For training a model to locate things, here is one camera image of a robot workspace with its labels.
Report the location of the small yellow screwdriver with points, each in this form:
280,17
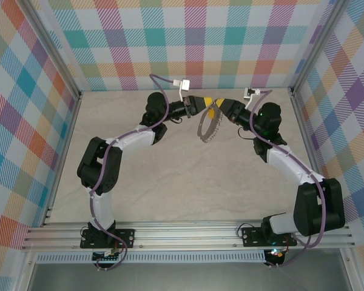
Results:
211,114

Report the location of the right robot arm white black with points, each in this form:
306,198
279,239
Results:
291,166

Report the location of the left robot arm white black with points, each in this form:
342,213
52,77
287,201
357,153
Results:
130,142

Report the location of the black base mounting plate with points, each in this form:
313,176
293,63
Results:
126,238
251,236

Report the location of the grey metal panel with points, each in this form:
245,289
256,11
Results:
185,277

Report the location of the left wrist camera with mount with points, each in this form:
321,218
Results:
185,85

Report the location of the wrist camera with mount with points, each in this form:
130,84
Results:
185,85
249,92

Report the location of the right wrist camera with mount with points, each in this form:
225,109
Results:
249,92

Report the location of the aluminium side rail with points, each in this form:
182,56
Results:
305,127
70,127

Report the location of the aluminium frame post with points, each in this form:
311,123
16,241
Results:
53,45
319,45

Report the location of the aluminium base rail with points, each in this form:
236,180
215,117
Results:
185,235

